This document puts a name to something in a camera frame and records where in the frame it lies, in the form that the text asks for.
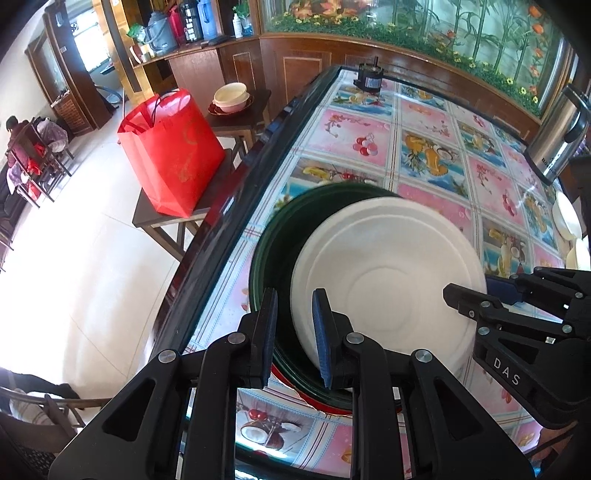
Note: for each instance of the white plate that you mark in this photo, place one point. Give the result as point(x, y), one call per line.
point(392, 286)

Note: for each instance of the blue thermos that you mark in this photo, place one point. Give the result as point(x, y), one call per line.
point(207, 21)

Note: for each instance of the red paper bag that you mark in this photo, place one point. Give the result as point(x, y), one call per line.
point(171, 152)

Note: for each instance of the green packet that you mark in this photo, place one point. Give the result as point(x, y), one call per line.
point(137, 31)

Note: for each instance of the black thermos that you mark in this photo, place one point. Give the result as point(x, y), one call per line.
point(190, 23)

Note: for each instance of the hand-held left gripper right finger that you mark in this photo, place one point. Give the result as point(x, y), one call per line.
point(323, 341)

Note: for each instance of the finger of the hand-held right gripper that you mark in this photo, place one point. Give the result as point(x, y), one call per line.
point(498, 318)
point(503, 287)

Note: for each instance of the cream ribbed plastic bowl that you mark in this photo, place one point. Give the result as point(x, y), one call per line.
point(579, 254)

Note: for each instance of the red thermos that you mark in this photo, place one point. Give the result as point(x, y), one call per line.
point(175, 25)

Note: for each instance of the dark green bowl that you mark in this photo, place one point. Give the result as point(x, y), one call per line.
point(277, 249)

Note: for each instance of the wooden partition with floral glass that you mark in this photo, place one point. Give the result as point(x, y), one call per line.
point(415, 60)

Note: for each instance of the white bottle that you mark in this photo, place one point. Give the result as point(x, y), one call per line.
point(238, 25)

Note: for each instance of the wooden display cabinet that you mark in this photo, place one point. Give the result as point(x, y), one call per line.
point(194, 69)

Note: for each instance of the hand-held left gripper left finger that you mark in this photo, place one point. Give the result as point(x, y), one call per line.
point(268, 332)

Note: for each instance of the red glass plate gold rim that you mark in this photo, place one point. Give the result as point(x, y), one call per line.
point(300, 392)

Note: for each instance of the stainless steel kettle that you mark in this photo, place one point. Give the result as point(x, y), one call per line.
point(554, 143)

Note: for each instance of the fruit print tablecloth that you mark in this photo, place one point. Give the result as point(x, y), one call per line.
point(429, 152)

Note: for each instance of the blue-grey plastic kettle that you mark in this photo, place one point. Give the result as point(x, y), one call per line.
point(159, 34)

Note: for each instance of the small white paper bowl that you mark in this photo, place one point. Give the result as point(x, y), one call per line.
point(565, 217)

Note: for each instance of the small red plate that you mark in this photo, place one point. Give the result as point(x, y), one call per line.
point(212, 110)

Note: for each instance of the wooden stool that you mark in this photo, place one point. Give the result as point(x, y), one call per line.
point(244, 119)
point(157, 222)

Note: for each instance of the small black motor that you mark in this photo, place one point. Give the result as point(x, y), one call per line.
point(369, 78)

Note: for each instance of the stacked bowls on stool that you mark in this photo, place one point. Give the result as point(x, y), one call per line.
point(231, 95)

